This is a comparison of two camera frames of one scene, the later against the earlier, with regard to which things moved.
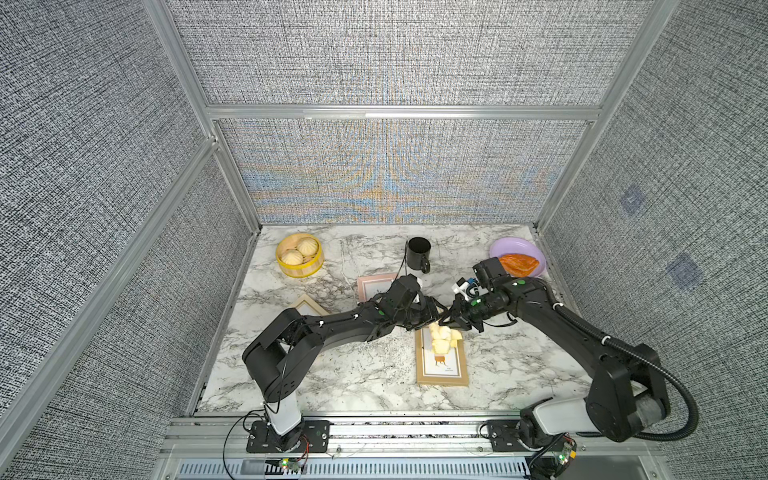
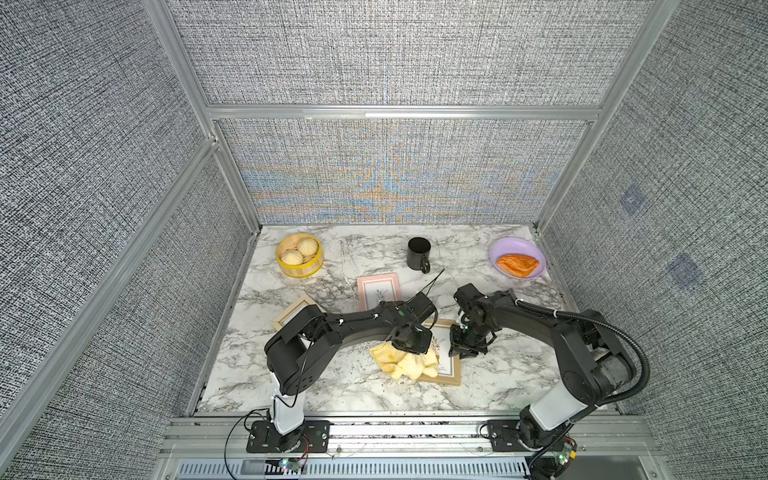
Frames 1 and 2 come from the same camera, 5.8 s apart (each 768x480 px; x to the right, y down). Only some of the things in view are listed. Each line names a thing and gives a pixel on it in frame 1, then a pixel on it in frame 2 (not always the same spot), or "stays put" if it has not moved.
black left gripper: x=428 y=306 → x=423 y=346
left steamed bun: x=292 y=257 stays put
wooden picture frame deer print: x=432 y=368 stays put
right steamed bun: x=307 y=246 stays put
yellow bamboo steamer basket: x=300 y=255 stays put
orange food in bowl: x=517 y=265 stays put
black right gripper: x=458 y=318 → x=455 y=348
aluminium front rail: x=216 y=448 stays put
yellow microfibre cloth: x=443 y=338 → x=402 y=364
